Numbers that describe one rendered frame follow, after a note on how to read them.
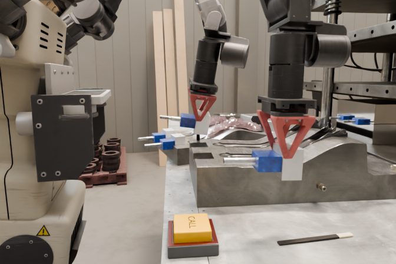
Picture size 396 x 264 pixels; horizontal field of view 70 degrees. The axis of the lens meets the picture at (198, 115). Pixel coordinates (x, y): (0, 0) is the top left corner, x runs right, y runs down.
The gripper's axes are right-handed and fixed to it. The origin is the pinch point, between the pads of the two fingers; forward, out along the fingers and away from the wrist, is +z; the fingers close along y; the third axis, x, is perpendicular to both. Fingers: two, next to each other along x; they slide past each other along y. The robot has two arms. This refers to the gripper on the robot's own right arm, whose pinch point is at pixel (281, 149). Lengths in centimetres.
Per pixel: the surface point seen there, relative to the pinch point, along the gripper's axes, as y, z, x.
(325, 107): 97, 3, -64
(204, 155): 21.0, 6.7, 11.1
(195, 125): 26.4, 0.1, 12.7
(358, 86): 77, -9, -67
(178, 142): 43.9, 8.7, 16.6
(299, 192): 9.9, 12.4, -8.6
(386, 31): 62, -31, -67
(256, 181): 10.0, 9.6, 1.1
